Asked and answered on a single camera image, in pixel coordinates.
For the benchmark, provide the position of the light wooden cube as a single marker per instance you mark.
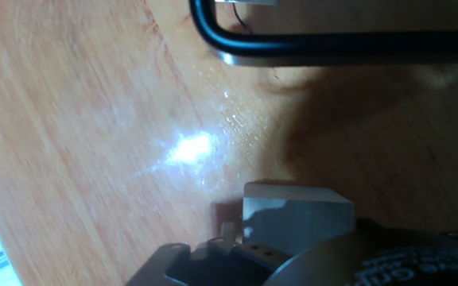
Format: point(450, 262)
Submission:
point(292, 222)

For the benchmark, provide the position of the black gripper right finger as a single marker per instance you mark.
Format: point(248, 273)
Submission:
point(368, 224)

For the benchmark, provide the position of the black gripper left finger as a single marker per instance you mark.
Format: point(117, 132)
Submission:
point(213, 266)

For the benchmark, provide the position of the glossy orange wooden board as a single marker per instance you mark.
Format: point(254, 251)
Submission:
point(74, 139)

